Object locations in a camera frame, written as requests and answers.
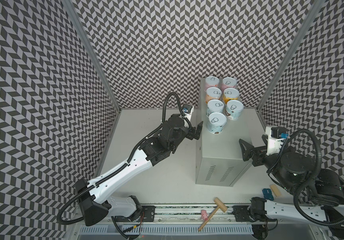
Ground can teal label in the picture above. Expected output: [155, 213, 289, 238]
[207, 113, 227, 135]
[206, 99, 225, 117]

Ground can teal label back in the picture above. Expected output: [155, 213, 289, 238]
[206, 99, 225, 117]

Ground orange label can front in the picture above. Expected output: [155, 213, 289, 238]
[223, 88, 240, 104]

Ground pink label can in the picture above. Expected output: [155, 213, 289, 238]
[205, 76, 220, 89]
[221, 77, 238, 91]

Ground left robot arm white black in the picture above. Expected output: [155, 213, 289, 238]
[57, 92, 203, 228]

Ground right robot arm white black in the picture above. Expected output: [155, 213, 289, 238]
[233, 127, 344, 240]

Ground grey metal cabinet box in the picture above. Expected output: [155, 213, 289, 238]
[195, 78, 258, 187]

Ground small blue box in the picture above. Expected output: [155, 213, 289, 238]
[262, 188, 274, 201]

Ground small wooden block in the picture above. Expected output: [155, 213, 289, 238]
[269, 184, 282, 198]

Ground wooden mallet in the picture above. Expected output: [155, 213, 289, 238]
[198, 198, 228, 232]

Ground small pink toy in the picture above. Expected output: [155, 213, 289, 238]
[201, 210, 208, 221]

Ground white vent grille strip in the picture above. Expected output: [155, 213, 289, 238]
[80, 225, 254, 236]

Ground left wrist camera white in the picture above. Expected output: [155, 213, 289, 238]
[182, 104, 195, 121]

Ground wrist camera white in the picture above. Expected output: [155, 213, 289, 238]
[182, 104, 195, 121]
[261, 126, 289, 156]

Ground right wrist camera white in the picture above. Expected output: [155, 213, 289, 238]
[261, 126, 289, 156]

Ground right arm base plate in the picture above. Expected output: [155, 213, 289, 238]
[232, 205, 276, 223]

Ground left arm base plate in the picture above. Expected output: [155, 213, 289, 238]
[114, 206, 156, 223]

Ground aluminium rail frame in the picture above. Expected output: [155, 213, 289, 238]
[64, 204, 329, 240]

